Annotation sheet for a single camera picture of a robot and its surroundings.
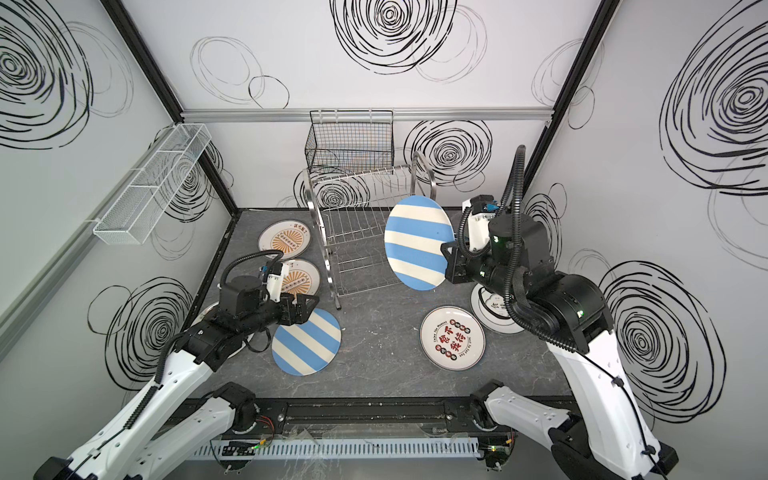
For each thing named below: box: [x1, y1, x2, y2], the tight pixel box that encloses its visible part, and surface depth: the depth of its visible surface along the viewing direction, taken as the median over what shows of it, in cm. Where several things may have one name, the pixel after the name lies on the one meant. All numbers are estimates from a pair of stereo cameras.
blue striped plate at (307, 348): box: [271, 309, 342, 377], surface depth 86 cm
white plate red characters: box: [419, 305, 486, 371], surface depth 88 cm
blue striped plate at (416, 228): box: [384, 195, 455, 292], surface depth 63 cm
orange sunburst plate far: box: [258, 219, 312, 259], surface depth 114 cm
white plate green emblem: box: [470, 283, 523, 333], surface depth 92 cm
